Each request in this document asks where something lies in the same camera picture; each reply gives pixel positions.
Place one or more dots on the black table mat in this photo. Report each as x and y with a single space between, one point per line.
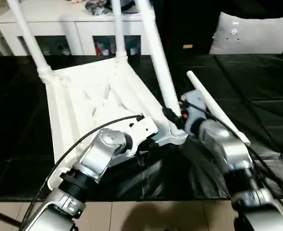
16 120

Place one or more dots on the white plastic table leg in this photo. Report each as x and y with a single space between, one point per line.
218 108
30 38
158 53
118 29

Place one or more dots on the white glass-door cabinet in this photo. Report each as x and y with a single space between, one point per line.
74 26

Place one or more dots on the black cabinet with yellow label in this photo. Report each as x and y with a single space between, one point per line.
179 29

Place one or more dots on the white plastic table top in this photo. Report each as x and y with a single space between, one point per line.
93 91

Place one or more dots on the black table frame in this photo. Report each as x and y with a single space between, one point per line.
2 216

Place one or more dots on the grey cushion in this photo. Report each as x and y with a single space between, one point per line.
252 33

